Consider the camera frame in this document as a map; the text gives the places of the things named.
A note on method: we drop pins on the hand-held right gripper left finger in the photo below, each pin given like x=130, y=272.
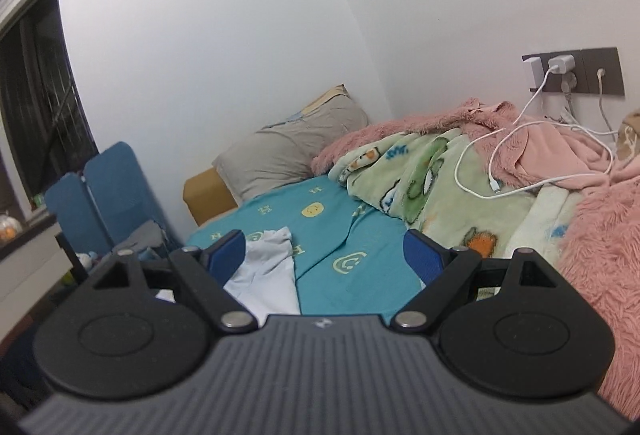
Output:
x=227, y=255

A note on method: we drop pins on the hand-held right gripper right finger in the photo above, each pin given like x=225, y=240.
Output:
x=422, y=257

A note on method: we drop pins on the white garment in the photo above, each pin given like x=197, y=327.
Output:
x=265, y=280

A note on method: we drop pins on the yellow headboard cushion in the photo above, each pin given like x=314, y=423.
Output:
x=205, y=195

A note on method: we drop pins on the bed with teal smiley sheet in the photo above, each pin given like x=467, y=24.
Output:
x=350, y=225

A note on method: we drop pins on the green frog print blanket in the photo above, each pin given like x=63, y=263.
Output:
x=425, y=175

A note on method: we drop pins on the grey cloth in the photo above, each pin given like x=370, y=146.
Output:
x=145, y=232

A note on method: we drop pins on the blue covered chair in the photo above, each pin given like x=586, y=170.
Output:
x=70, y=210
x=125, y=185

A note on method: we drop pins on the grey pillow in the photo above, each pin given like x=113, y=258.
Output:
x=290, y=145

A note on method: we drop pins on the small blue white toy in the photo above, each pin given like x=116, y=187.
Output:
x=87, y=260

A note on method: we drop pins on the pink fluffy blanket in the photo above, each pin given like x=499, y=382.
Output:
x=605, y=255

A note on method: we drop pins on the white plug adapter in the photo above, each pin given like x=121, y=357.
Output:
x=532, y=72

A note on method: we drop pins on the plastic bag with oranges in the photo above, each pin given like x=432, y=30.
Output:
x=7, y=227

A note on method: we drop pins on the white charger plug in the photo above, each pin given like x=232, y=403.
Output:
x=561, y=63

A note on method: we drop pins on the dark window with grille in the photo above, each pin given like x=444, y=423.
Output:
x=40, y=105

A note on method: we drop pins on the brown plush toy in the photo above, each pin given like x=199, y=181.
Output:
x=630, y=135

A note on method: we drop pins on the dark wall socket panel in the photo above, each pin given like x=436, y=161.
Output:
x=590, y=60

